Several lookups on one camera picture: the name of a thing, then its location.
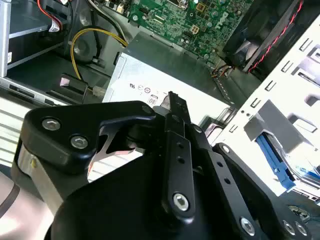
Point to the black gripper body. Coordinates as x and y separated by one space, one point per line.
120 205

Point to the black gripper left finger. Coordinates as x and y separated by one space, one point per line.
50 140

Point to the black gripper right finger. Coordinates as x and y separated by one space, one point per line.
240 185

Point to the hard disk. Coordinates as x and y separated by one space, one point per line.
275 165

